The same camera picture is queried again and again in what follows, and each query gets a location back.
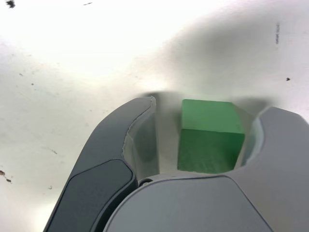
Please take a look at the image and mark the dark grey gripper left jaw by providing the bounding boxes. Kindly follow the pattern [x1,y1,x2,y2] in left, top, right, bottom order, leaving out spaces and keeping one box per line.
[44,96,160,232]

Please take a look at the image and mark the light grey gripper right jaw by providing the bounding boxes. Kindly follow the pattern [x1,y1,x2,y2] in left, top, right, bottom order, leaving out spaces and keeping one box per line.
[103,105,309,232]

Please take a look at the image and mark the green cube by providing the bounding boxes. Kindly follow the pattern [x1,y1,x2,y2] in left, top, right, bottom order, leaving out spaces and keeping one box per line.
[177,99,246,174]

